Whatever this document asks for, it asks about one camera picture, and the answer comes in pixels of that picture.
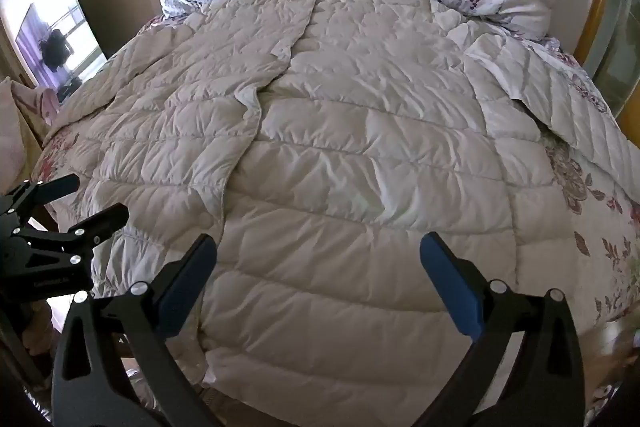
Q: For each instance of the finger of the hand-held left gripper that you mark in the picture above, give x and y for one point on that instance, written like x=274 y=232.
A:
x=55 y=189
x=102 y=222

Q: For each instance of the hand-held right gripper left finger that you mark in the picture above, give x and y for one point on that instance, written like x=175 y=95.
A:
x=189 y=278

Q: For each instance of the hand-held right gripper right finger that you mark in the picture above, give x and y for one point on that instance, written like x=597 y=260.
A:
x=450 y=282

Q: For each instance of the beige quilted down coat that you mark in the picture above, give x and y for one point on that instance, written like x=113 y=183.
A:
x=350 y=132

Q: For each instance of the pink cloth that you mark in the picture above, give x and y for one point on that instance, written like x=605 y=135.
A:
x=20 y=122

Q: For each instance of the floral bed sheet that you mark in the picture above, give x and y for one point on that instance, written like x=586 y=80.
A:
x=575 y=217

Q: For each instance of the wooden headboard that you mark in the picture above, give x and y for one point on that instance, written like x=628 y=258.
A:
x=595 y=7

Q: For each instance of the wall mirror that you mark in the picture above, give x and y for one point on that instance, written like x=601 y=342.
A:
x=60 y=42

